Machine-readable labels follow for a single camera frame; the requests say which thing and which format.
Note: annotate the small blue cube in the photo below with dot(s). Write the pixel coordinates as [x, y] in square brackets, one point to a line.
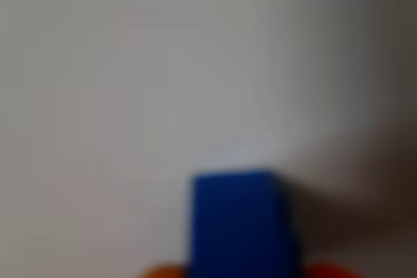
[242, 226]

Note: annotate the orange-red gripper right finger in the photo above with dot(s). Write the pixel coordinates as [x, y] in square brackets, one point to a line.
[329, 271]

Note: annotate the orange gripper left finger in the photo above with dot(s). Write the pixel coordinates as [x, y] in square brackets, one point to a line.
[166, 273]

